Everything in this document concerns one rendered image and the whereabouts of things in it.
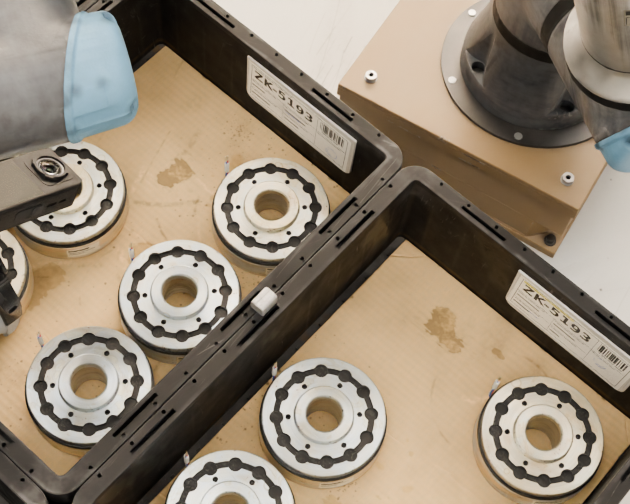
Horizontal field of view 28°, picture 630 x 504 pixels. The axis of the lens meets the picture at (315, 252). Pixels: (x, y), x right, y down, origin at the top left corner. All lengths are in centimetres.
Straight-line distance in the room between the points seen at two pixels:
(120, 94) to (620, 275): 67
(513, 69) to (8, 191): 50
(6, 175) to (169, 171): 23
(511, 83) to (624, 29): 29
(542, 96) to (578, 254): 19
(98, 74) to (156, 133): 39
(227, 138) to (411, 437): 33
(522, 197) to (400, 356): 24
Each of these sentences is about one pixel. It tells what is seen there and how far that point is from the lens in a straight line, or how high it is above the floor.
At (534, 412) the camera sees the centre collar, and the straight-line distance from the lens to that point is 104.
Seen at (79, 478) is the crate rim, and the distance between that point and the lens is 93.
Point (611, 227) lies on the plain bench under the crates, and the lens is 132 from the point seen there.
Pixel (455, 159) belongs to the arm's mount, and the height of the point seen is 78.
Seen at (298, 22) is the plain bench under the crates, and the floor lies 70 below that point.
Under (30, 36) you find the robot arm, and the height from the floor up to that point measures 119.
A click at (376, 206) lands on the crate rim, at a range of 102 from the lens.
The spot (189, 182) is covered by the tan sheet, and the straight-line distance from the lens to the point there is 114.
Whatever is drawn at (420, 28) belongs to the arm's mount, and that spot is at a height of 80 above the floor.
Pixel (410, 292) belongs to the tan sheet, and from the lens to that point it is 110.
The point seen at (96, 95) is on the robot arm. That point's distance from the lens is 78.
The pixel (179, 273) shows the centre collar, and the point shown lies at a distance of 106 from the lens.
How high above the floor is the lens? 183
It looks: 64 degrees down
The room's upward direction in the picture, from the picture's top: 8 degrees clockwise
